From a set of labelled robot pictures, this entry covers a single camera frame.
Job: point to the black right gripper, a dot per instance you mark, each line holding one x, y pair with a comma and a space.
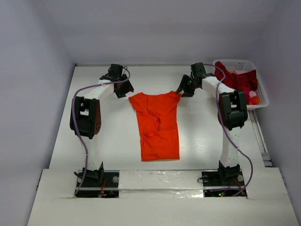
186, 85

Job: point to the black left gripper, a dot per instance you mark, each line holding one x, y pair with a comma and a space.
127, 89

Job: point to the orange t shirt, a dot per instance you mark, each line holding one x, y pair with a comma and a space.
157, 124

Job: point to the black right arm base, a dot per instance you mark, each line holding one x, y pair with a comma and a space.
223, 186

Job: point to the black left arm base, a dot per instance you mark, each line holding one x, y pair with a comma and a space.
108, 188

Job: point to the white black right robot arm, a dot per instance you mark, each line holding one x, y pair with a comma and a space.
232, 115

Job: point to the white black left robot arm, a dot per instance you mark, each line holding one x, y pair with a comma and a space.
85, 118

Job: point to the white plastic laundry basket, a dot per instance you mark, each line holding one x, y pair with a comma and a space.
241, 66

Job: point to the dark red t shirt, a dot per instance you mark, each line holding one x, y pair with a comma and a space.
245, 81

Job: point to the pink garment in basket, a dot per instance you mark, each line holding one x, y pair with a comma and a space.
252, 94

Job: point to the orange garment in basket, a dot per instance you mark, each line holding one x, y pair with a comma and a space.
254, 101

